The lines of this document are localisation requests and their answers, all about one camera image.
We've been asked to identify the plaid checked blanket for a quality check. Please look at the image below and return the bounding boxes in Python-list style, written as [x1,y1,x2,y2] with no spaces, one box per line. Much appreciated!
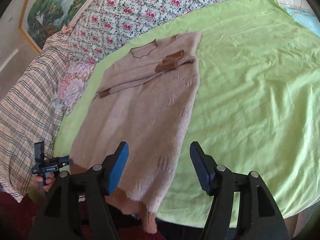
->
[1,31,70,202]

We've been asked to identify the green bed sheet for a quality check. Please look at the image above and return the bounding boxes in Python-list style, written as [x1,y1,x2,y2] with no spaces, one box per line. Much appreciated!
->
[54,0,319,228]

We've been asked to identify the pink purple floral pillow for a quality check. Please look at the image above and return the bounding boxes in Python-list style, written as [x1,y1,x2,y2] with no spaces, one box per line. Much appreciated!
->
[55,59,97,115]

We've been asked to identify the dark red sleeve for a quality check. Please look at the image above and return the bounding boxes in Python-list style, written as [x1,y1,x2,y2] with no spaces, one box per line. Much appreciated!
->
[1,192,164,239]

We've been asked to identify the floral rose quilt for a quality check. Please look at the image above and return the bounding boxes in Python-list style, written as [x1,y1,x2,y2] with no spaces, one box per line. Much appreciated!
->
[69,0,226,62]

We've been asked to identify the framed landscape painting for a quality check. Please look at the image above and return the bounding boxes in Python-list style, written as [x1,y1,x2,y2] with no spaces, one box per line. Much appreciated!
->
[18,0,94,53]

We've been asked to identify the beige knit sweater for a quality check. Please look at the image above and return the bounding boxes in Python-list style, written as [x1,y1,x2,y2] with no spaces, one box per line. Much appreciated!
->
[70,31,201,233]

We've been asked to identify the person's left hand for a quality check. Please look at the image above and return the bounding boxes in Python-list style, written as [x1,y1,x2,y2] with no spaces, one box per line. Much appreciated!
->
[33,173,55,193]

